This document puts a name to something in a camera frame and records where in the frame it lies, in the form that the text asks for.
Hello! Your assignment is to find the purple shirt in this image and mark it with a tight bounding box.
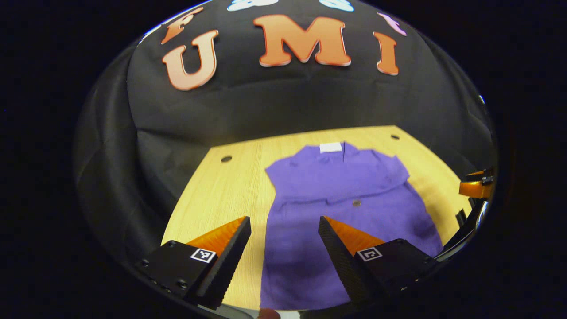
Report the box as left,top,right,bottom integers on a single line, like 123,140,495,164
259,142,444,311

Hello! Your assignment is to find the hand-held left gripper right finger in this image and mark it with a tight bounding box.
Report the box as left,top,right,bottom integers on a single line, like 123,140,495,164
319,216,439,304

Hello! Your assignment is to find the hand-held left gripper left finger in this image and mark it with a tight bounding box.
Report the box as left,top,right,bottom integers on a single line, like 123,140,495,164
137,216,252,311

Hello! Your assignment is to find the black backdrop cloth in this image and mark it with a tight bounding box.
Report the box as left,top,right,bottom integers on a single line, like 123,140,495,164
73,0,496,266

